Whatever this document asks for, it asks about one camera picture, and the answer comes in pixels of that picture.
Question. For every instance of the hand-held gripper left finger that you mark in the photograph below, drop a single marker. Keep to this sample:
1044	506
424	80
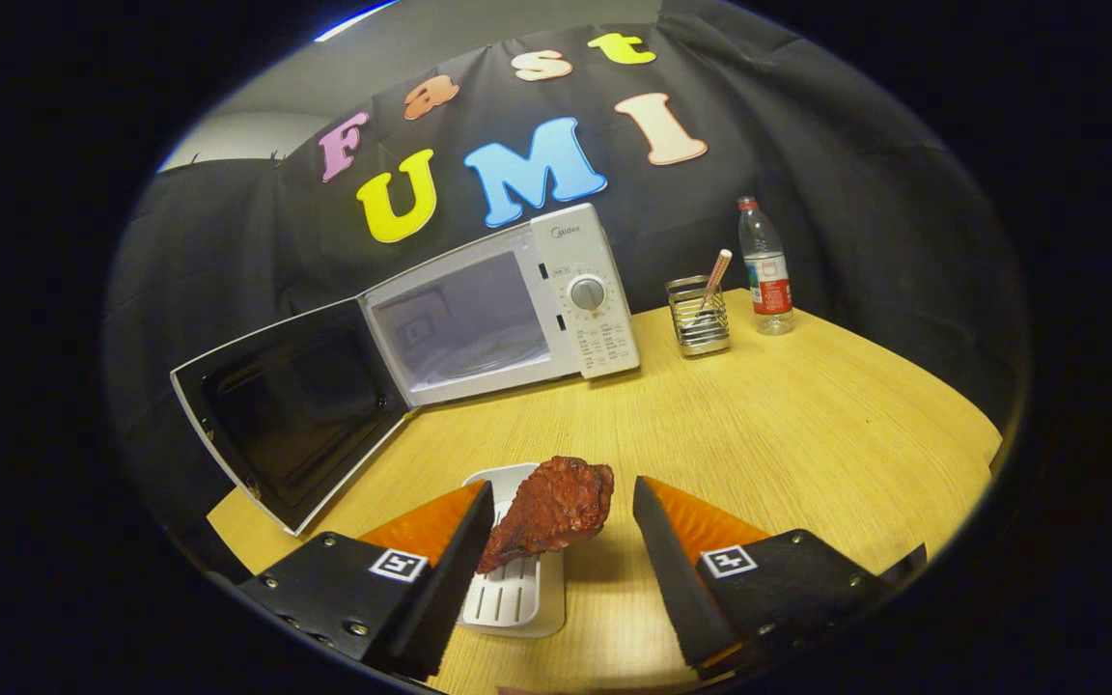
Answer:
450	589

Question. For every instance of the small white ribbed plate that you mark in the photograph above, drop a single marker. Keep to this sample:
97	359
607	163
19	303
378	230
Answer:
513	603

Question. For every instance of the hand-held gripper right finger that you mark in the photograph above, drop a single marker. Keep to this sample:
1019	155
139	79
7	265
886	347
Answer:
677	589

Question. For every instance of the glass turntable plate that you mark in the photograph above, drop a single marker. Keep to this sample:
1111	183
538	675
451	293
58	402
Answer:
488	355

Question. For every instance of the clear plastic water bottle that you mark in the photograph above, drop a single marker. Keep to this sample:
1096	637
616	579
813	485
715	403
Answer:
768	290

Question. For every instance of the white toaster oven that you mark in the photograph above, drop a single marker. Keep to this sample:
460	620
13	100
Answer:
595	290

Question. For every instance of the red striped straw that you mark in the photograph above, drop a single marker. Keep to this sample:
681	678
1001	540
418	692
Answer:
718	268

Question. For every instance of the brown roasted meat piece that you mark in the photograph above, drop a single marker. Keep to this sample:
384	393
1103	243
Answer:
556	507

